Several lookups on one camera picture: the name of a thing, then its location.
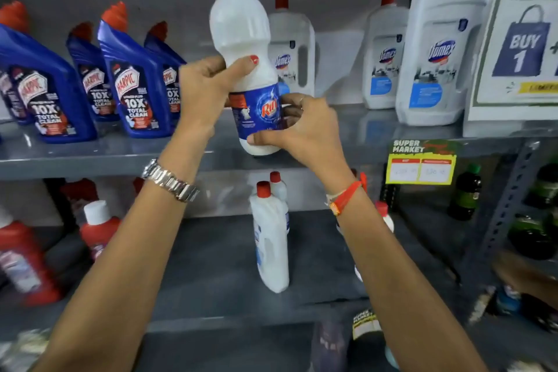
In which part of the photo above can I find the person's left forearm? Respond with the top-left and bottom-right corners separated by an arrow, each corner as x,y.
33,132 -> 219,372

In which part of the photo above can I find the blue toilet cleaner bottle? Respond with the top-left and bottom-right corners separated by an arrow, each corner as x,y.
66,22 -> 121,122
144,21 -> 187,125
0,70 -> 32,125
0,1 -> 98,144
97,1 -> 176,140

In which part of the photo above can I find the person's right hand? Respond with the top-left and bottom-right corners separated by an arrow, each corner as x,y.
247,93 -> 356,185

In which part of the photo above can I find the yellow green price tag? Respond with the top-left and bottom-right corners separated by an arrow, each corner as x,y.
385,139 -> 459,186

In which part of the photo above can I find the white promotion sign card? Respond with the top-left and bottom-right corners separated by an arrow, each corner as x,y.
462,0 -> 558,138

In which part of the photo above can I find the large white cleaner jug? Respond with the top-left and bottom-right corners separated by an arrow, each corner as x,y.
395,0 -> 493,127

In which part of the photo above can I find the person's right forearm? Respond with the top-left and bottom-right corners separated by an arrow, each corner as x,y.
320,167 -> 489,372

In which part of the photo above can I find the red thread bracelet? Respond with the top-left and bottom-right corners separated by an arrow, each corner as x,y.
325,171 -> 368,217

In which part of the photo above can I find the purple bottle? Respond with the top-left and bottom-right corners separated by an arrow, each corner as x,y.
311,319 -> 350,372

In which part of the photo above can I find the white cleaner jug red cap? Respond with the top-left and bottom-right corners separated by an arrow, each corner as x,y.
268,0 -> 316,98
361,0 -> 411,110

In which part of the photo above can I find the dark green bottle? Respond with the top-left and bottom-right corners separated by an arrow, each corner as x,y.
448,163 -> 483,221
507,214 -> 557,261
524,162 -> 558,210

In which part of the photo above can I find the small yellow price tag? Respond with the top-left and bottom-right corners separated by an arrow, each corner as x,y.
352,309 -> 383,340

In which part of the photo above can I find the grey metal shelf rack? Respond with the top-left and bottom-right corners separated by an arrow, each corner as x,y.
0,0 -> 558,372

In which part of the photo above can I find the silver metal wristwatch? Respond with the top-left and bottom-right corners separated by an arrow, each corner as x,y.
141,158 -> 201,203

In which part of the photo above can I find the white bleach bottle blue label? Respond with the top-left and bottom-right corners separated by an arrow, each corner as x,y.
209,0 -> 287,157

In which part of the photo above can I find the person's left hand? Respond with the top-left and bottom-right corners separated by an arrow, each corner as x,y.
174,55 -> 260,139

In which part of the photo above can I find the slim white bottle red cap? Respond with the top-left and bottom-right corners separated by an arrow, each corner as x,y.
374,200 -> 396,234
269,171 -> 290,235
249,181 -> 290,294

